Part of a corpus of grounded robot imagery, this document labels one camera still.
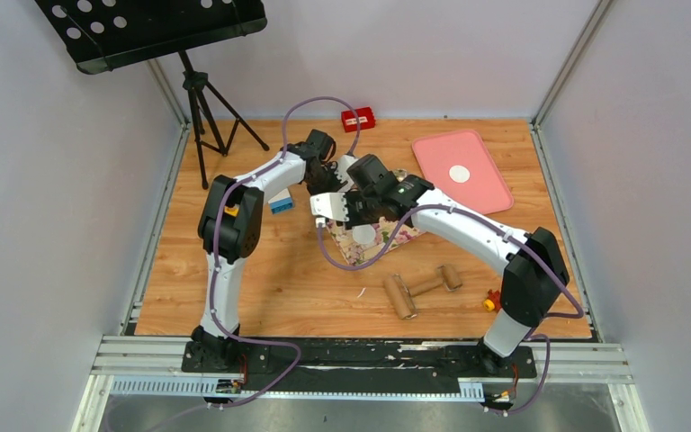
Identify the wooden rolling pin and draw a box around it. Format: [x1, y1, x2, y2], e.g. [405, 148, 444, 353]
[382, 265, 462, 320]

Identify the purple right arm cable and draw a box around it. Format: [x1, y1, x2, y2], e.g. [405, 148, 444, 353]
[315, 203, 585, 417]

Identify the pink tray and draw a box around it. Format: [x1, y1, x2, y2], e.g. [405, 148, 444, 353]
[412, 130, 514, 215]

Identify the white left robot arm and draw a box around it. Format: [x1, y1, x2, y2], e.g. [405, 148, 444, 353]
[191, 130, 344, 372]

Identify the flat white dough wrapper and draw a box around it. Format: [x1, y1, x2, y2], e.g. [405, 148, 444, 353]
[448, 165, 471, 184]

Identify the red yellow toy block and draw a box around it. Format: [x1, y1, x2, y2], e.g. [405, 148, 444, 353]
[481, 290, 501, 312]

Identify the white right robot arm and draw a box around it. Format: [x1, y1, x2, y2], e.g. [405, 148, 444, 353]
[345, 154, 570, 376]

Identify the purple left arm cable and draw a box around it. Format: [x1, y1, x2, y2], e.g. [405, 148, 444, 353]
[102, 96, 363, 432]

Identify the white and blue toy block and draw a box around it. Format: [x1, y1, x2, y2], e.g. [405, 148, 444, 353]
[267, 188, 294, 214]

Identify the yellow triangular toy block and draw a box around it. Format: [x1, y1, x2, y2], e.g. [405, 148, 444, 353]
[224, 205, 239, 218]

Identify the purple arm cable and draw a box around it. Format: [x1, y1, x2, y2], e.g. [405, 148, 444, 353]
[102, 96, 363, 432]
[315, 203, 585, 417]

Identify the black music stand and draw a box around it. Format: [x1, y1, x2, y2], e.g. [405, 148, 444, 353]
[37, 1, 270, 167]

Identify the floral yellow tray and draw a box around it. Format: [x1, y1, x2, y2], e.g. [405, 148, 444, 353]
[325, 168, 427, 267]

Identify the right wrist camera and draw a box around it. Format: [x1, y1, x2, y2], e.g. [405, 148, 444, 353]
[310, 192, 349, 222]

